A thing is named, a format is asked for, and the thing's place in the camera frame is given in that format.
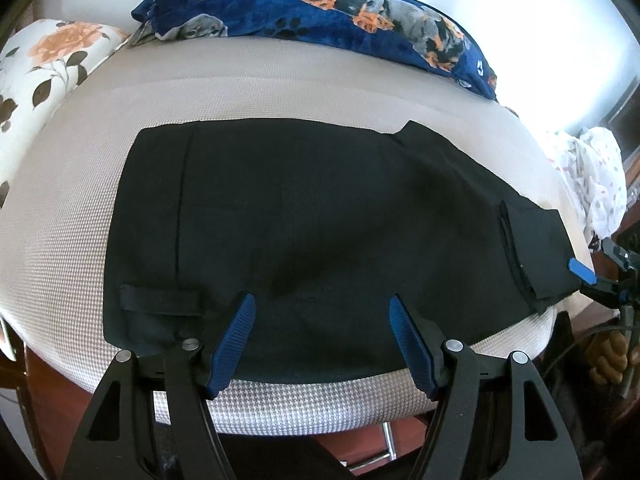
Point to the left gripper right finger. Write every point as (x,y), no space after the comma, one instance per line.
(495,418)

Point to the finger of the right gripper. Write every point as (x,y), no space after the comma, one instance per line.
(583,272)

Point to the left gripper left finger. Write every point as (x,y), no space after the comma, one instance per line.
(115,438)

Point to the black pants orange waistband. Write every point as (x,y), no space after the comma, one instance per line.
(323,225)

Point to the person's right hand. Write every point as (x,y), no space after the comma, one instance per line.
(607,357)

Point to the white dotted cloth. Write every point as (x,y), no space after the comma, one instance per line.
(592,169)

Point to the beige woven mattress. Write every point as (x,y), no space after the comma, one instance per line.
(55,220)

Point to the white floral pillow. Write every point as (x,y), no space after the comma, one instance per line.
(40,65)

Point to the blue dog print blanket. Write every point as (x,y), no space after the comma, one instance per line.
(408,32)

